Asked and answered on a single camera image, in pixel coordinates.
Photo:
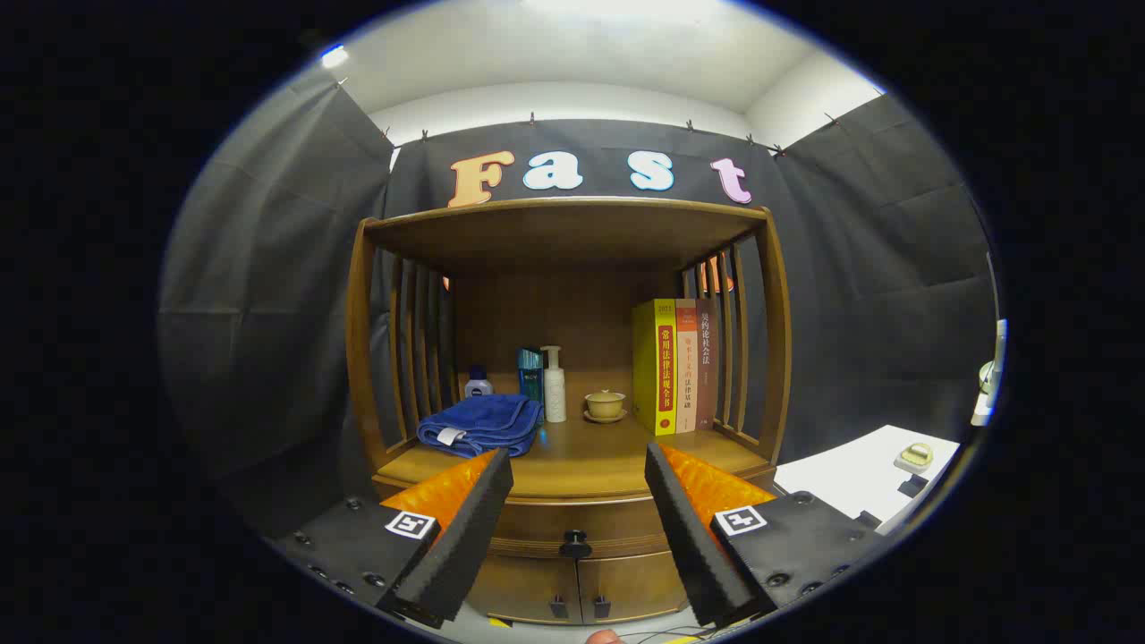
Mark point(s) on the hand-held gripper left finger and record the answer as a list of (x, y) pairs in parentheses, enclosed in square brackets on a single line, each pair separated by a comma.
[(465, 546)]

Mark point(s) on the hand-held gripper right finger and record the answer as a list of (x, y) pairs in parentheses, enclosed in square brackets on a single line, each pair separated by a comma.
[(693, 546)]

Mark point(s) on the wooden drawer with black knob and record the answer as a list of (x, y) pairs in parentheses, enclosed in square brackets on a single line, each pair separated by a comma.
[(581, 517)]

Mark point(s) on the wooden cabinet door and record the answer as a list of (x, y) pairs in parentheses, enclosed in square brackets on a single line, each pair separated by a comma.
[(631, 581), (519, 586)]

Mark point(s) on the wooden countertop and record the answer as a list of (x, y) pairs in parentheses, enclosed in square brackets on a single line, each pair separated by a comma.
[(590, 456)]

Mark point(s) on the white side cabinet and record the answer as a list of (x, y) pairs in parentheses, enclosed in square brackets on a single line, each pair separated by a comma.
[(850, 474)]

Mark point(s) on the wooden cabinet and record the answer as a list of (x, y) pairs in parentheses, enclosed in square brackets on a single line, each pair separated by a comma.
[(572, 313)]

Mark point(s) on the blue folded towel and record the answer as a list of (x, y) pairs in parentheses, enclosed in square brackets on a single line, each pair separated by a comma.
[(483, 420)]

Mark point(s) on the yellow-green saucer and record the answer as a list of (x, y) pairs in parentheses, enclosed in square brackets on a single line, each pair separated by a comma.
[(606, 419)]

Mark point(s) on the small white blue-capped bottle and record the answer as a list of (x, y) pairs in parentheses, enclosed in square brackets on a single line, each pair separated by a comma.
[(478, 385)]

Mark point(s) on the yellow-green lidded teacup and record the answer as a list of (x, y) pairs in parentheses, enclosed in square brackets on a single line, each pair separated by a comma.
[(606, 404)]

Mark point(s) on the white and orange book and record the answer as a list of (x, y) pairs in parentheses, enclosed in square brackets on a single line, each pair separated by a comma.
[(686, 376)]

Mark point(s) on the brown book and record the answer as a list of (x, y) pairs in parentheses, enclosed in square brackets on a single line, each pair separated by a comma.
[(707, 376)]

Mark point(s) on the black block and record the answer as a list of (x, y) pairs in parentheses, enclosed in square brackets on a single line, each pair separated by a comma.
[(867, 519), (912, 486)]

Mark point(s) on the white pump bottle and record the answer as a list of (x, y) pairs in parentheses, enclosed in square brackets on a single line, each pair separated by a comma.
[(555, 394)]

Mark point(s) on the blue glass bottle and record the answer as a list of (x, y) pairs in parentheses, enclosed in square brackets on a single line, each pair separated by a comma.
[(531, 376)]

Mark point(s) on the thick yellow book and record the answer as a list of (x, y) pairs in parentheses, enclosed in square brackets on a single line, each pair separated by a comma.
[(648, 367)]

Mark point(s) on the ceiling light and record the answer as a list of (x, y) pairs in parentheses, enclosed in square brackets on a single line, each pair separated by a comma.
[(333, 56)]

